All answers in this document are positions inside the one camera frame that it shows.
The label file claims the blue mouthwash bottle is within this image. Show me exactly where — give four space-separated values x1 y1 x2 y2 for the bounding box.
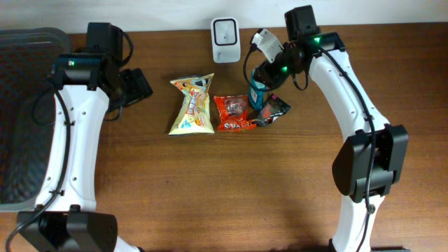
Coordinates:
248 69 266 111

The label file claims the black red snack packet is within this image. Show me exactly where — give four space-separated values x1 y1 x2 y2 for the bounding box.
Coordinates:
252 94 291 127

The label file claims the yellow snack bag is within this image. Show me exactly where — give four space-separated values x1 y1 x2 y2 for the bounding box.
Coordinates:
169 73 214 136

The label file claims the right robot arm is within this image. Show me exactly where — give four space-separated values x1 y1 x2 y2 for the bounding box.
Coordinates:
246 5 409 251

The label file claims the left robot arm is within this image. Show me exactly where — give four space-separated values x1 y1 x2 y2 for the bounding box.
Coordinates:
15 22 153 251

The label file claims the white barcode scanner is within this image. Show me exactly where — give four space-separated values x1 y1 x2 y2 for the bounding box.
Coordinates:
210 17 241 64

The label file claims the grey plastic mesh basket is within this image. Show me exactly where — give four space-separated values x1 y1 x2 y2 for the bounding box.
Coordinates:
1 28 71 212

